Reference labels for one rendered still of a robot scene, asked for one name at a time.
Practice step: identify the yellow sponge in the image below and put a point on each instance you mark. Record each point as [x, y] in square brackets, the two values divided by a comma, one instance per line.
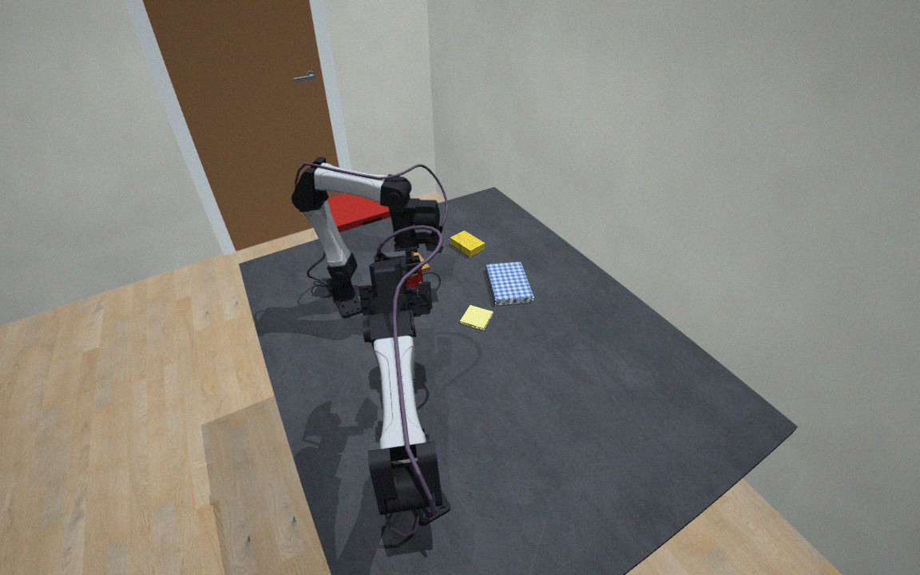
[467, 243]

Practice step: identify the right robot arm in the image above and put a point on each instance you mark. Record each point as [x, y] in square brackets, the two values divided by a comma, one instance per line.
[401, 426]

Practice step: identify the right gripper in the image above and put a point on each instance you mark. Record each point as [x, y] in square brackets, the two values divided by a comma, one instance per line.
[420, 304]

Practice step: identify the pale yellow sticky-note pad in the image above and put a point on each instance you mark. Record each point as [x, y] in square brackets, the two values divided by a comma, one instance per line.
[476, 317]

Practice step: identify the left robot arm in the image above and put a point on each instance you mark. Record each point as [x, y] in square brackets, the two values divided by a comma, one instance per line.
[391, 193]

